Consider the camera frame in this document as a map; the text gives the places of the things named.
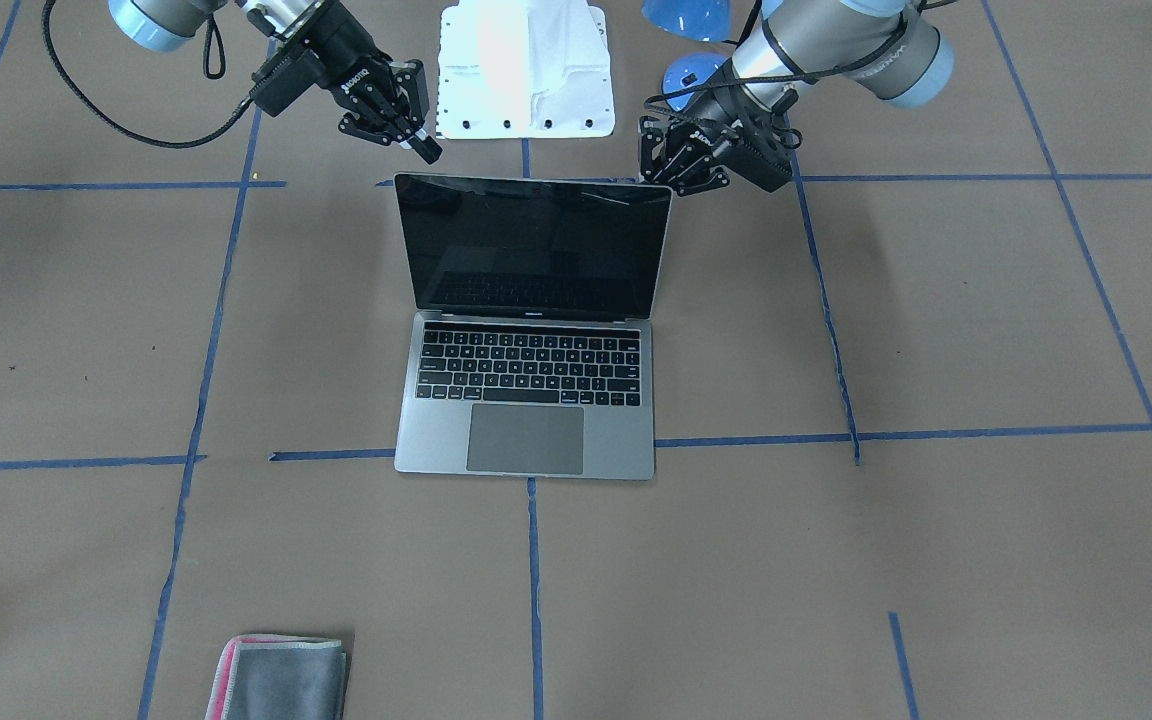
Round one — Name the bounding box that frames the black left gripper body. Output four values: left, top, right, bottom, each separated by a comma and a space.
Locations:
682, 86, 795, 192

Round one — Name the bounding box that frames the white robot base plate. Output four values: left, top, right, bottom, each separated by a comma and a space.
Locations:
435, 1, 616, 141

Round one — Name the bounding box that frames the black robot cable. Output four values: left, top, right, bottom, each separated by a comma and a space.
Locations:
41, 0, 267, 151

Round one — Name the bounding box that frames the blue tape strip vertical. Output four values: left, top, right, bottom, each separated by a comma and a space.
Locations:
136, 108, 262, 719

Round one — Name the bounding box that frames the grey laptop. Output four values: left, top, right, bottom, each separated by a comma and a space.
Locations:
393, 173, 675, 480

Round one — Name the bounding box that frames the blue bowl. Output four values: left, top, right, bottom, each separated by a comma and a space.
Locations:
660, 51, 728, 114
641, 0, 732, 41

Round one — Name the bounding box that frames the folded grey pink cloth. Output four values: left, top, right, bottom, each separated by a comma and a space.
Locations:
204, 634, 348, 719

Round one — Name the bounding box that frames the blue tape strip horizontal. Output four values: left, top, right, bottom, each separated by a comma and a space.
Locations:
0, 454, 207, 471

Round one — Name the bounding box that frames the short blue tape piece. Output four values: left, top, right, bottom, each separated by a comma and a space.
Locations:
888, 611, 922, 720

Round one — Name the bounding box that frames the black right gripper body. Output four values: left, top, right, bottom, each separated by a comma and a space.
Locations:
251, 20, 397, 118

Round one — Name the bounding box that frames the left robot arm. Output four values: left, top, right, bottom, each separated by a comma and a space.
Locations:
639, 1, 955, 196

